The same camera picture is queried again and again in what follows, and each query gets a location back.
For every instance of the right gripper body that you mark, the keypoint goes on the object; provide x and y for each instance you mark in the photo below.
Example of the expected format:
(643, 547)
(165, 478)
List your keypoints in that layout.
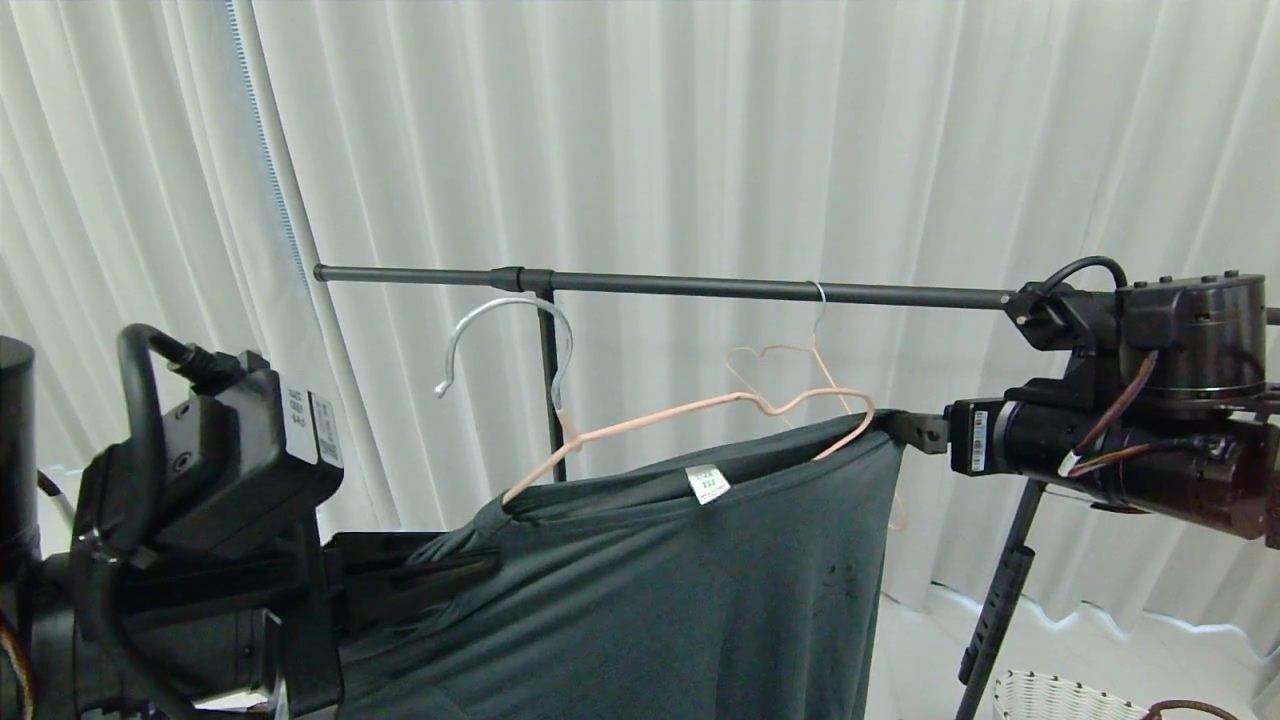
(1040, 440)

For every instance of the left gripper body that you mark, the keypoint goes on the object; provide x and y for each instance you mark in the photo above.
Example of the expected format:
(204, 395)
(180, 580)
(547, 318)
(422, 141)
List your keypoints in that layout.
(300, 640)

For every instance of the dark grey t-shirt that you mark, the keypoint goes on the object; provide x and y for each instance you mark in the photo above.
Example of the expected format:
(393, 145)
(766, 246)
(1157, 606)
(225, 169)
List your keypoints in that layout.
(650, 600)

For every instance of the pink clothes hanger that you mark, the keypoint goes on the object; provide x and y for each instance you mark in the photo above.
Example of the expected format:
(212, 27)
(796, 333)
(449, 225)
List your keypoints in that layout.
(760, 352)
(640, 420)

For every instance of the white laundry basket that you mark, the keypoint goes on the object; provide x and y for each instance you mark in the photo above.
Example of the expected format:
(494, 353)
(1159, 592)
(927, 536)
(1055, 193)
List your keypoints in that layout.
(1050, 700)

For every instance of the black clothes rack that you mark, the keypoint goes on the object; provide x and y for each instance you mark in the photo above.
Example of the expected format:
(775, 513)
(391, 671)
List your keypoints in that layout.
(700, 287)

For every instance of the white curtain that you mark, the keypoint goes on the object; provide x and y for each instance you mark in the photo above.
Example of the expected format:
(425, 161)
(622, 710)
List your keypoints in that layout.
(650, 130)

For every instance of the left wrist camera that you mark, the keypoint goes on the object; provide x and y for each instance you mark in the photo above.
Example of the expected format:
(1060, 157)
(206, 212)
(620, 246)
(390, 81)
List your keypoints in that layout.
(240, 450)

